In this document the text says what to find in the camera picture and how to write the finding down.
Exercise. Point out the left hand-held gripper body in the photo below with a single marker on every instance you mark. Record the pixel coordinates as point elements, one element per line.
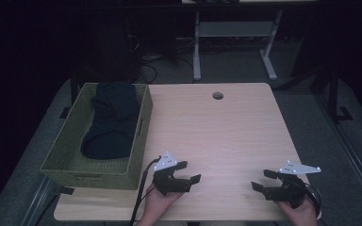
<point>169,183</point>

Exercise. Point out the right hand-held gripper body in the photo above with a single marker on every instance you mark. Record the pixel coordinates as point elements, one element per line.
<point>287,191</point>

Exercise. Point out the dark blue garment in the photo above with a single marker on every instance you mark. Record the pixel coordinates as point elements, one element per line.
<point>113,125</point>

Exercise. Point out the green woven basket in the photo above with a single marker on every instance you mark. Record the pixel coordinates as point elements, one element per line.
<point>72,150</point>

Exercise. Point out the person's left hand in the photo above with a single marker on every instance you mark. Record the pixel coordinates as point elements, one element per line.
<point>157,204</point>

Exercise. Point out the person's right hand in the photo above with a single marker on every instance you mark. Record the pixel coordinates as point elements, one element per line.
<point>300,216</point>

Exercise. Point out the black metal stand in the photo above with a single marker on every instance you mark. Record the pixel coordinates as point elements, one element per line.
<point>333,94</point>

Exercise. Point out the silver floor rail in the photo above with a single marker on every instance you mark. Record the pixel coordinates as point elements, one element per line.
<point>39,201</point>
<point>352,157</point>

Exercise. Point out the black metal post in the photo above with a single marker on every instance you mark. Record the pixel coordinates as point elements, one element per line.
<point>74,91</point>

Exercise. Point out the white metal desk frame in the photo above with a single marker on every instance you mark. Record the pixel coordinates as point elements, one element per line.
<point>232,29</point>

